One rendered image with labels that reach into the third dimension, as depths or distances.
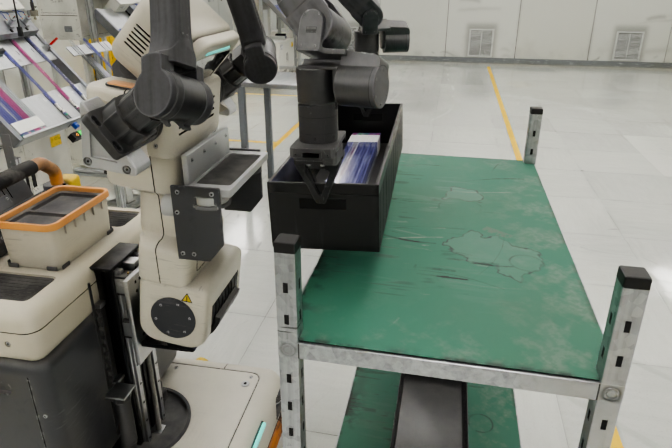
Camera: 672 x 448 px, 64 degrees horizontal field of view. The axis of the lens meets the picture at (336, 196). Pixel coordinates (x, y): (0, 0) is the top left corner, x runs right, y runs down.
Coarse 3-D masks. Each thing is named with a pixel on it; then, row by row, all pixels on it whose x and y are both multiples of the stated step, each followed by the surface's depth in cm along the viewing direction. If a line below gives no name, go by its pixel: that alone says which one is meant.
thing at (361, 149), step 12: (348, 144) 124; (360, 144) 123; (372, 144) 123; (348, 156) 115; (360, 156) 115; (372, 156) 116; (348, 168) 108; (360, 168) 108; (372, 168) 116; (336, 180) 102; (348, 180) 101; (360, 180) 101
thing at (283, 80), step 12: (288, 72) 378; (252, 84) 342; (264, 84) 339; (276, 84) 337; (288, 84) 335; (240, 96) 347; (264, 96) 387; (240, 108) 350; (264, 108) 390; (240, 120) 353; (240, 132) 356
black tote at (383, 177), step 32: (352, 128) 136; (384, 128) 134; (288, 160) 93; (384, 160) 90; (288, 192) 83; (320, 192) 82; (352, 192) 81; (384, 192) 89; (288, 224) 85; (320, 224) 84; (352, 224) 83; (384, 224) 91
